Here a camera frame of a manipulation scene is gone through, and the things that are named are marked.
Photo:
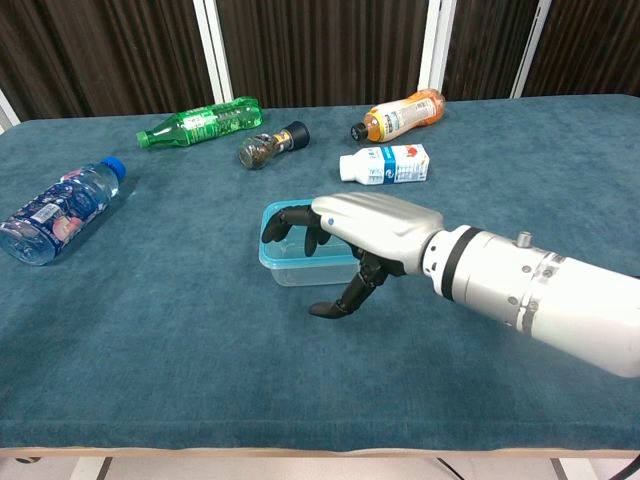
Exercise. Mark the white partition frame post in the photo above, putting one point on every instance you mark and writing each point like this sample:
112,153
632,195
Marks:
429,50
6,112
530,50
212,75

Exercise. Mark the green plastic soda bottle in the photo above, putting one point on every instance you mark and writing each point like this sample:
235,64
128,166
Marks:
200,124

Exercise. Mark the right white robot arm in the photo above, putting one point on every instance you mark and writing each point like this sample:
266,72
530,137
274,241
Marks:
550,300

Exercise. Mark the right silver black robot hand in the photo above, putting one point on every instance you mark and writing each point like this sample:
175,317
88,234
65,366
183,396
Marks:
380,222

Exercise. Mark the orange tea bottle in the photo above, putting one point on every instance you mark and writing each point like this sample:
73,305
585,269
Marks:
400,117

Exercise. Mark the blue transparent container lid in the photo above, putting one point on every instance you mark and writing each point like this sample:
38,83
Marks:
290,252

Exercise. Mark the teal velvet tablecloth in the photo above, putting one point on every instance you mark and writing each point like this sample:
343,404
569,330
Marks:
200,350

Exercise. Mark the blue-capped water bottle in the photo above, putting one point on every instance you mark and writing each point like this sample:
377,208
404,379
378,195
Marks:
55,210

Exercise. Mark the clear plastic food container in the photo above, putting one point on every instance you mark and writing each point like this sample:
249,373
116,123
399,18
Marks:
310,275

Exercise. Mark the dark brown slatted partition panel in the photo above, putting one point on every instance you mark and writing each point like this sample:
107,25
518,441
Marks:
485,45
595,45
100,50
325,50

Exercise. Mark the glass pepper grinder black cap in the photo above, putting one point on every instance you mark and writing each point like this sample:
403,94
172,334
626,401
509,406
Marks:
260,150

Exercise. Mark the white milk bottle blue label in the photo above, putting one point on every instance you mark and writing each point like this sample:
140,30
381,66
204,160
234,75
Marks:
395,165

